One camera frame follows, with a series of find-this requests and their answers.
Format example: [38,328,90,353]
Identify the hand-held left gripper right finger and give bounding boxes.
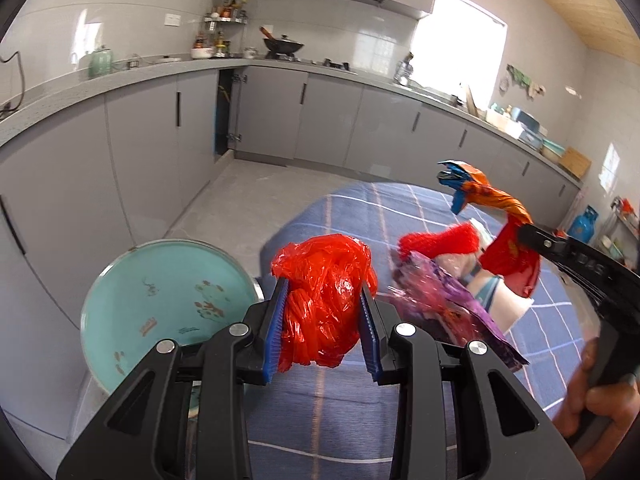
[359,287,586,480]

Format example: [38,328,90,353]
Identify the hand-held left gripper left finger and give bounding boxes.
[56,276,291,480]

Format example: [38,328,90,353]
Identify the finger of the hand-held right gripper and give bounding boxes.
[517,222,640,311]

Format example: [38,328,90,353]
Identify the orange red snack wrapper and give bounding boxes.
[436,160,543,300]

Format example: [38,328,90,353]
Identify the red plastic bag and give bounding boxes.
[270,234,379,373]

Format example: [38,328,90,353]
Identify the teal enamel basin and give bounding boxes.
[80,239,266,397]

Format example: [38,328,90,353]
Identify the person's right hand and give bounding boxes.
[552,340,640,439]

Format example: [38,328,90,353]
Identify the blue gas cylinder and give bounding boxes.
[570,205,599,245]

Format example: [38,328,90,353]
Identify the metal shelf rack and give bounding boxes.
[595,197,640,271]

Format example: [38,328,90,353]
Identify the purple snack wrapper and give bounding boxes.
[391,252,531,372]

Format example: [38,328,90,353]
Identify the wooden chopping board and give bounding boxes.
[557,147,592,181]

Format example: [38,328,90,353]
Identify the red fuzzy cloth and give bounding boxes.
[398,223,482,266]

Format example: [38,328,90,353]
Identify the stack of teal bowls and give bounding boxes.
[540,137,566,163]

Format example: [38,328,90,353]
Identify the blue checked tablecloth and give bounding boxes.
[245,181,601,480]

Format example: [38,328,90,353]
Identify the white tray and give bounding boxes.
[486,107,523,138]

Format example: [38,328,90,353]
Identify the large bright window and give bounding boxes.
[415,0,508,106]

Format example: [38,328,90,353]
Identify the metal utensil holder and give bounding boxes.
[395,52,416,86]

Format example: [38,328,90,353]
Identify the grey kitchen cabinets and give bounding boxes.
[0,57,583,441]

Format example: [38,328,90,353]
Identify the black gas stove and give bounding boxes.
[260,52,351,71]

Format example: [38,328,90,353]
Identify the black wok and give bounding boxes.
[259,26,305,58]

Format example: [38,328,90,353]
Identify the metal spice rack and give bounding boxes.
[202,15,251,58]

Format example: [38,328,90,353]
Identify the green kettle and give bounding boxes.
[89,46,113,80]

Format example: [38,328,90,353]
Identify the group of condiment bottles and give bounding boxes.
[192,0,249,56]

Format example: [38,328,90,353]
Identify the wall hung kitchen tools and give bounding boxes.
[500,64,548,98]

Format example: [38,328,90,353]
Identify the black power cable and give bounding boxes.
[0,51,26,113]

